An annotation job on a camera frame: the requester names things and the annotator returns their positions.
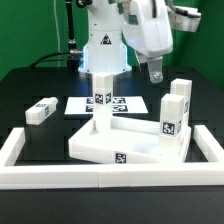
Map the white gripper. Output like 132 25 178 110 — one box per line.
121 0 201 83

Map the white desk top tray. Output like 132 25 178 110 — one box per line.
68 116 191 164

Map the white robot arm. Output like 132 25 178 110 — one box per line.
76 0 201 83

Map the fiducial marker base sheet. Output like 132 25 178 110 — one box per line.
65 96 148 115

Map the white U-shaped obstacle fence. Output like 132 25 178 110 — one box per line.
0 127 224 189

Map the black cable bundle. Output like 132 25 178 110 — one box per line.
29 50 83 69

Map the black camera stand pole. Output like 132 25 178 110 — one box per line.
65 0 77 71

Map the white hanging cable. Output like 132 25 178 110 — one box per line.
53 0 62 68

